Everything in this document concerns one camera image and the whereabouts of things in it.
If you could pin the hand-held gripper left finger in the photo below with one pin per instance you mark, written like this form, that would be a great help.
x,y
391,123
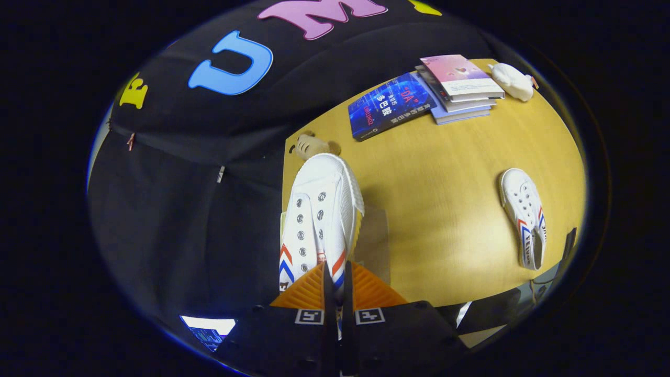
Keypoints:
x,y
282,340

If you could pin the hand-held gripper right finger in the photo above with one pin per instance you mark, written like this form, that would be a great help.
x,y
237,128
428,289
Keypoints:
x,y
398,340

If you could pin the beige fabric storage box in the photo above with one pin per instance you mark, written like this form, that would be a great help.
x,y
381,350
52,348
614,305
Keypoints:
x,y
374,246

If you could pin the white striped canvas shoe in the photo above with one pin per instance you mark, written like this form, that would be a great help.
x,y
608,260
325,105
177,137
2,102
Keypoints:
x,y
327,204
523,209

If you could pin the lit computer monitor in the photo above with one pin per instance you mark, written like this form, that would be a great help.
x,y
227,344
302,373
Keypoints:
x,y
209,327

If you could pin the white clothes peg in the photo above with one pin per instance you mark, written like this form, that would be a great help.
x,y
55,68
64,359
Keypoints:
x,y
221,174

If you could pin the beige plush toy dog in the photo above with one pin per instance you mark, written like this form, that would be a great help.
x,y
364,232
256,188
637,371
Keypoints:
x,y
314,146

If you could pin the black flat panel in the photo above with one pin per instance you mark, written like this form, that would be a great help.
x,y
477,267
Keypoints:
x,y
569,243

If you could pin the light blue book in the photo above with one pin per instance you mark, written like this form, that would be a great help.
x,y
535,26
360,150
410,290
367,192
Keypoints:
x,y
460,117

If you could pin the dark blue book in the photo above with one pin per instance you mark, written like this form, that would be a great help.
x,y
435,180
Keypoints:
x,y
390,107

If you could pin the grey book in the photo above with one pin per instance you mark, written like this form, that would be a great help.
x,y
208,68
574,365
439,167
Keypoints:
x,y
471,105

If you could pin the pink clothes peg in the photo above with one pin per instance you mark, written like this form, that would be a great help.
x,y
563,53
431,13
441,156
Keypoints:
x,y
131,141

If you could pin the pink cover book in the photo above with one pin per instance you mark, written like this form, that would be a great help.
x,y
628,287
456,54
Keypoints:
x,y
455,73

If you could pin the white plush toy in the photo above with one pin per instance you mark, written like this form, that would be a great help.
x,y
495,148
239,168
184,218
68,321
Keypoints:
x,y
513,81

